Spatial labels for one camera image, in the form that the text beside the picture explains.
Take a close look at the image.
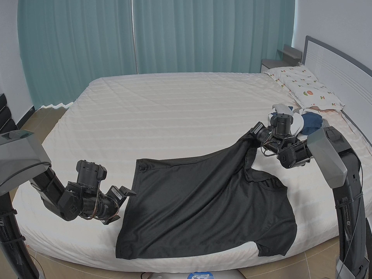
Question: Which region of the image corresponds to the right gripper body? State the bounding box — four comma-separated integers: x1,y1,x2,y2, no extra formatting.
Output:
249,122,272,143

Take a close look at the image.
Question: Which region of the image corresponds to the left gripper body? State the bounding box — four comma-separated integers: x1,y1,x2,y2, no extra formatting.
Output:
97,186,129,222

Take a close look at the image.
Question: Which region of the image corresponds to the black T-shirt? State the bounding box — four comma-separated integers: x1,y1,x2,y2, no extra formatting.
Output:
115,128,298,260

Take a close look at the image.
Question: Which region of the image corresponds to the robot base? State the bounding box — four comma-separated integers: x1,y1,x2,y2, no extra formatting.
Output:
139,269,247,279

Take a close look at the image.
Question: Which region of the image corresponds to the pile of clothes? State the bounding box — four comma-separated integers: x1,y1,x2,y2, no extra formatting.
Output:
269,104,324,136

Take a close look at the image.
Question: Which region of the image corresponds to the white printed pillow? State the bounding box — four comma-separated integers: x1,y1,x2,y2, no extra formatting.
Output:
263,66,345,110

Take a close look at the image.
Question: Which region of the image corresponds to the grey bedside table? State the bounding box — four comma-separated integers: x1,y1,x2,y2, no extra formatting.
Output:
261,45,303,74

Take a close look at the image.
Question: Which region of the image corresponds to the bed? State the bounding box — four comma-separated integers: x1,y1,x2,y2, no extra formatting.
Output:
13,35,372,274

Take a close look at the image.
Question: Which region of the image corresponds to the blue-green curtain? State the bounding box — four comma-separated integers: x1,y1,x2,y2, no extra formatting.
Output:
131,0,296,75
17,0,138,110

